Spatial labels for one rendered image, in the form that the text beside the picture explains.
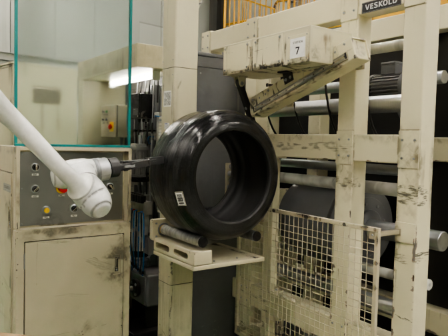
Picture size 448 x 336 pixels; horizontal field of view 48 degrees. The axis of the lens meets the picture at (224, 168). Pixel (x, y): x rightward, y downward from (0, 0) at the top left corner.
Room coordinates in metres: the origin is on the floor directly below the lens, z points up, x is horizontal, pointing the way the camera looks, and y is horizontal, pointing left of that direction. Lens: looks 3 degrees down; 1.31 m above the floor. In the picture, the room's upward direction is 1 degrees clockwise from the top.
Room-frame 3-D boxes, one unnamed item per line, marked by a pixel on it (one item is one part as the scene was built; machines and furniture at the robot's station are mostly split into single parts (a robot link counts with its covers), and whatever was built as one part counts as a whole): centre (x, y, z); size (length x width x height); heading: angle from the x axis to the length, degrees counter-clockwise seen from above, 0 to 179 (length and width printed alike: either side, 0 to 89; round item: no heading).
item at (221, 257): (2.27, 0.06, 0.80); 0.37 x 0.36 x 0.02; 125
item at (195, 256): (2.19, 0.18, 0.84); 0.36 x 0.09 x 0.06; 35
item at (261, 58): (2.33, -0.25, 1.71); 0.61 x 0.25 x 0.15; 35
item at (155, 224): (2.42, 0.16, 0.90); 0.40 x 0.03 x 0.10; 125
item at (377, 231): (2.27, -0.34, 0.65); 0.90 x 0.02 x 0.70; 35
